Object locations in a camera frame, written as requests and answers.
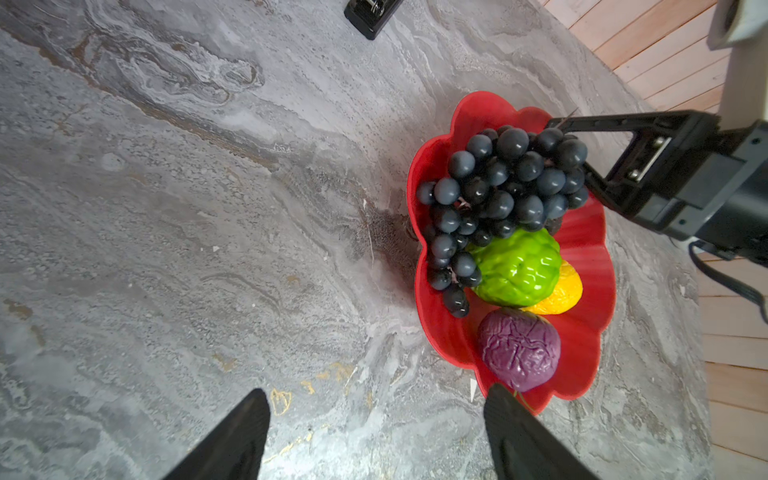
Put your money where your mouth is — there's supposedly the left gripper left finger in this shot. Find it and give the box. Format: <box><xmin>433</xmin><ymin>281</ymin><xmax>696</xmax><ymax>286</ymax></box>
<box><xmin>164</xmin><ymin>389</ymin><xmax>271</xmax><ymax>480</ymax></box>

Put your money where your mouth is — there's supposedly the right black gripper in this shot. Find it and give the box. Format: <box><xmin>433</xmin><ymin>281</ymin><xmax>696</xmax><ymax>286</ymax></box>
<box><xmin>546</xmin><ymin>110</ymin><xmax>767</xmax><ymax>265</ymax></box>

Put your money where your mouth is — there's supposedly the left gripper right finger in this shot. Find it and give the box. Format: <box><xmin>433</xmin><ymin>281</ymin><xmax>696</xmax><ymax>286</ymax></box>
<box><xmin>483</xmin><ymin>384</ymin><xmax>598</xmax><ymax>480</ymax></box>

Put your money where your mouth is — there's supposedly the purple wrinkled fake fruit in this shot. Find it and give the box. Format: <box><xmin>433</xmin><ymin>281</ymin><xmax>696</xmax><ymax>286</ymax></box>
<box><xmin>477</xmin><ymin>308</ymin><xmax>562</xmax><ymax>392</ymax></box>

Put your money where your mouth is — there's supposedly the black fake grape bunch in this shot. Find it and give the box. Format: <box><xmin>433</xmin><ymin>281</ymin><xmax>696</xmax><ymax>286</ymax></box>
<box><xmin>417</xmin><ymin>125</ymin><xmax>588</xmax><ymax>318</ymax></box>

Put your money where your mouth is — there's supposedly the yellow fake lemon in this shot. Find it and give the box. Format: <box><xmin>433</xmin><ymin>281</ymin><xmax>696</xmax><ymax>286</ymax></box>
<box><xmin>523</xmin><ymin>260</ymin><xmax>583</xmax><ymax>316</ymax></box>

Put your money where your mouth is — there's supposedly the green bumpy fake fruit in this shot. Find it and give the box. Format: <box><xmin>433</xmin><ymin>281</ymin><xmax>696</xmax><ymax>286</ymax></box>
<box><xmin>469</xmin><ymin>230</ymin><xmax>562</xmax><ymax>307</ymax></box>

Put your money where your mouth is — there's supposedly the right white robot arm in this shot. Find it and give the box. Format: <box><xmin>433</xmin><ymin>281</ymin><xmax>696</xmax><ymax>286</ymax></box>
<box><xmin>549</xmin><ymin>1</ymin><xmax>767</xmax><ymax>265</ymax></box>

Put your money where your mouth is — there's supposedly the black stapler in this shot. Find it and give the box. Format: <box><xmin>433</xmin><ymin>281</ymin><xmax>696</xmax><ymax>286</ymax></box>
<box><xmin>344</xmin><ymin>0</ymin><xmax>403</xmax><ymax>41</ymax></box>

